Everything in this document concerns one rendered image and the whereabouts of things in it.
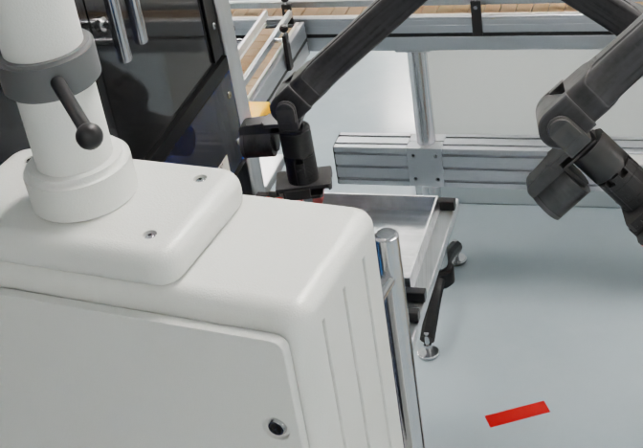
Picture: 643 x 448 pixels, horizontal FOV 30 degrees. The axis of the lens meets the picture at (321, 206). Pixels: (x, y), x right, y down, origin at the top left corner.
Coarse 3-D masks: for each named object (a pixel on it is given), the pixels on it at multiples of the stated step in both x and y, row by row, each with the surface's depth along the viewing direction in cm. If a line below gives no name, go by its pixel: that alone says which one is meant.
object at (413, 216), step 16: (272, 192) 236; (336, 192) 232; (368, 208) 232; (384, 208) 231; (400, 208) 230; (416, 208) 228; (432, 208) 223; (384, 224) 226; (400, 224) 226; (416, 224) 225; (432, 224) 222; (400, 240) 221; (416, 240) 220; (416, 256) 211; (416, 272) 211
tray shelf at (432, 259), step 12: (456, 204) 229; (444, 216) 226; (444, 228) 223; (432, 240) 220; (444, 240) 220; (432, 252) 217; (444, 252) 219; (432, 264) 214; (420, 276) 211; (432, 276) 211; (432, 288) 210; (420, 312) 203; (420, 324) 202
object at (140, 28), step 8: (128, 0) 172; (136, 0) 172; (128, 8) 173; (136, 8) 173; (136, 16) 173; (104, 24) 176; (128, 24) 175; (136, 24) 174; (136, 32) 174; (144, 32) 175; (136, 40) 175; (144, 40) 175
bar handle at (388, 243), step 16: (384, 240) 116; (384, 256) 117; (400, 256) 118; (384, 272) 118; (400, 272) 118; (384, 288) 116; (400, 288) 119; (384, 304) 121; (400, 304) 120; (400, 320) 121; (400, 336) 122; (400, 352) 123; (400, 368) 124; (400, 384) 126; (416, 384) 126; (400, 400) 127; (416, 400) 127; (400, 416) 128; (416, 416) 128; (416, 432) 129
